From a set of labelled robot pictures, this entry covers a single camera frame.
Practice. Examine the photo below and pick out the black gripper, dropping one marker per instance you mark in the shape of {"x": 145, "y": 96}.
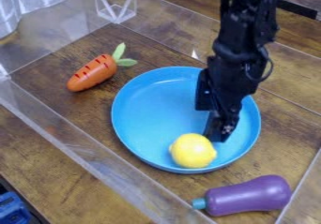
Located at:
{"x": 224, "y": 83}

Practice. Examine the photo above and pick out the yellow toy lemon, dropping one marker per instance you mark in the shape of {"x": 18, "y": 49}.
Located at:
{"x": 191, "y": 151}

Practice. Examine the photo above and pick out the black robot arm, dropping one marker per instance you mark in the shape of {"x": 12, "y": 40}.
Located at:
{"x": 248, "y": 28}

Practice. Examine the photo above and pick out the round blue tray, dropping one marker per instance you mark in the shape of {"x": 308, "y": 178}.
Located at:
{"x": 153, "y": 112}

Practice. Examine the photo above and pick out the orange toy carrot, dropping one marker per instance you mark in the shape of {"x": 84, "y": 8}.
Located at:
{"x": 99, "y": 69}

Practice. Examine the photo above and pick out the purple toy eggplant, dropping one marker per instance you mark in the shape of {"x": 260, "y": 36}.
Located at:
{"x": 261, "y": 194}

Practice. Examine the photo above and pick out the black bar on floor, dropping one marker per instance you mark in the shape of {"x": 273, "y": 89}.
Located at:
{"x": 297, "y": 9}

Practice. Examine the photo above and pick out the blue plastic crate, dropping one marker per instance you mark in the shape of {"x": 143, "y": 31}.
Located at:
{"x": 14, "y": 211}

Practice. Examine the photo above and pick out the clear acrylic corner bracket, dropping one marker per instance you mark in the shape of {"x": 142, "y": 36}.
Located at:
{"x": 115, "y": 13}

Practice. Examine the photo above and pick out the clear acrylic enclosure wall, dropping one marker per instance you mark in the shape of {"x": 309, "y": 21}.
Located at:
{"x": 60, "y": 155}

